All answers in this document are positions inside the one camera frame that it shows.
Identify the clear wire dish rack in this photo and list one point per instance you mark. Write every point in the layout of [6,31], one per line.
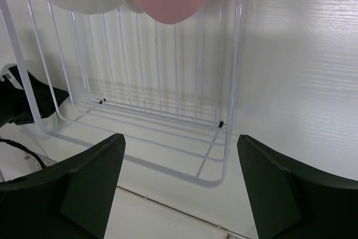
[169,89]

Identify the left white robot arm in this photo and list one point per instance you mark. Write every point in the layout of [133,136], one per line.
[15,108]

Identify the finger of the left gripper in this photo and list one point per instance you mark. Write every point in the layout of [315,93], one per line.
[290,199]
[70,199]

